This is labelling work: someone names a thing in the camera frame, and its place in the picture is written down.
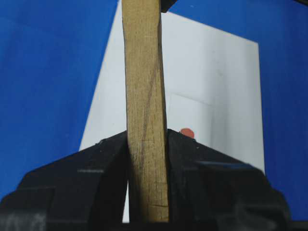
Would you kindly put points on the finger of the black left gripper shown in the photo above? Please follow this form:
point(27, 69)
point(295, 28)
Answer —
point(166, 5)

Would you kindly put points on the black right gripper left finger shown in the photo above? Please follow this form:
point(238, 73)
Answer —
point(84, 191)

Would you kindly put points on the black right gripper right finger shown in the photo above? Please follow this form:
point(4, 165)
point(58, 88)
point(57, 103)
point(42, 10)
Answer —
point(212, 191)

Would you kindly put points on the wooden mallet hammer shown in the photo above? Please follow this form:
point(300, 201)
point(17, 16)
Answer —
point(146, 111)

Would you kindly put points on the white rectangular board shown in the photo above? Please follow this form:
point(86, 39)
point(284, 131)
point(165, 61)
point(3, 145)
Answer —
point(200, 63)

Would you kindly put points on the blue table cloth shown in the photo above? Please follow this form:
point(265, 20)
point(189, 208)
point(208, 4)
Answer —
point(51, 53)

